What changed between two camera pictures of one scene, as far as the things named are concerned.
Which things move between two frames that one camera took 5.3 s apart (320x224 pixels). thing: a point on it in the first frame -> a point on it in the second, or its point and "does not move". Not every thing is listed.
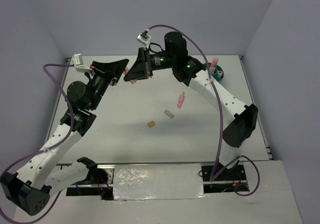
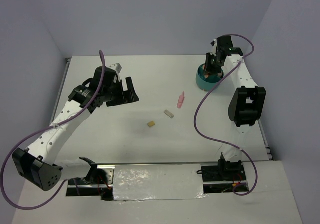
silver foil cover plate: x=157 y=181 does not move
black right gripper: x=142 y=68 -> x=208 y=69
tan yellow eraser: x=151 y=123 does not move
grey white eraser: x=169 y=113 does not move
